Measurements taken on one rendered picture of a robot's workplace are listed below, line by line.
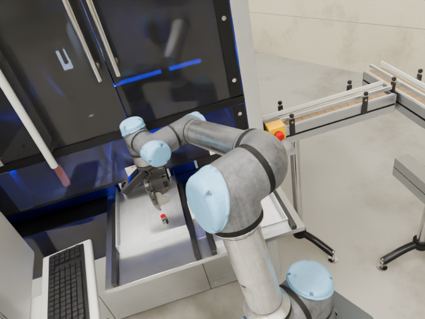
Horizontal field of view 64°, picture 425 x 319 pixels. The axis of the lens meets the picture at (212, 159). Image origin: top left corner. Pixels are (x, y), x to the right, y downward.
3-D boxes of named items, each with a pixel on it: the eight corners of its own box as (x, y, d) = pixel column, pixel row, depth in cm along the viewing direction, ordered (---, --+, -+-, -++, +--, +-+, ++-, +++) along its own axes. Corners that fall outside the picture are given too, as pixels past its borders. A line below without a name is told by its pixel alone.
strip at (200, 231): (190, 212, 133) (186, 201, 129) (197, 209, 133) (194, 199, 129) (197, 238, 122) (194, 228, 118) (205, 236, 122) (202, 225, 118)
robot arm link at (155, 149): (178, 133, 96) (159, 120, 103) (143, 152, 91) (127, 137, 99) (185, 155, 100) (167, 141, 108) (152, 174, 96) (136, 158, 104)
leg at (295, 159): (289, 232, 215) (281, 131, 169) (303, 228, 216) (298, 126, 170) (295, 243, 208) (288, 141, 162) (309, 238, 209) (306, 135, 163)
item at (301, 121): (260, 154, 158) (257, 126, 149) (250, 137, 171) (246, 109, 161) (396, 112, 163) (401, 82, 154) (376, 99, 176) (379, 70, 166)
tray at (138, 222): (118, 192, 151) (115, 187, 148) (174, 175, 152) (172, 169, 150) (119, 252, 124) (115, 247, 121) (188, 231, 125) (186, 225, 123)
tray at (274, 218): (197, 186, 144) (195, 180, 142) (256, 168, 145) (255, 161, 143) (216, 248, 117) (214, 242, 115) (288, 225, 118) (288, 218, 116)
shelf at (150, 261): (109, 199, 151) (107, 195, 150) (258, 153, 156) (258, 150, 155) (107, 294, 113) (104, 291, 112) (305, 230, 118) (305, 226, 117)
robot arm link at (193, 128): (307, 123, 67) (189, 102, 107) (266, 150, 62) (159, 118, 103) (319, 172, 72) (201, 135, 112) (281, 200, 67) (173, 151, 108)
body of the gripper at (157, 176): (171, 190, 117) (162, 162, 109) (147, 197, 116) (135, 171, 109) (169, 176, 123) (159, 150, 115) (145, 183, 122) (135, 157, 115)
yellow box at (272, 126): (264, 135, 149) (262, 121, 145) (279, 130, 150) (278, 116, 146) (271, 144, 143) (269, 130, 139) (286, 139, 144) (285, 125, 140)
